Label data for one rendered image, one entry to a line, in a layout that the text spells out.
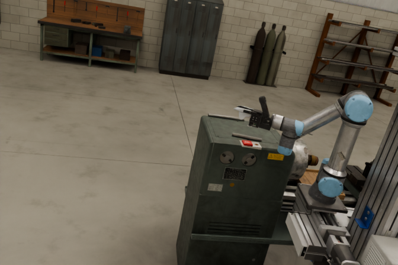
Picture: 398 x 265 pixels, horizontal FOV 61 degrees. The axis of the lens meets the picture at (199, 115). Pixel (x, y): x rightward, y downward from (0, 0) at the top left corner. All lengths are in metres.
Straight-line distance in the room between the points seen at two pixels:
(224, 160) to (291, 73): 7.73
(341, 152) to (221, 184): 0.86
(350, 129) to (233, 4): 7.43
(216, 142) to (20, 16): 7.53
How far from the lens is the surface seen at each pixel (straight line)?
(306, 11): 9.63
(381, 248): 1.78
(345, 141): 1.78
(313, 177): 2.92
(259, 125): 1.81
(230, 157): 2.22
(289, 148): 1.82
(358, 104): 1.71
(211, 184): 2.29
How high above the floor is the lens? 2.14
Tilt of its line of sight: 20 degrees down
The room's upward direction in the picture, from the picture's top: 11 degrees clockwise
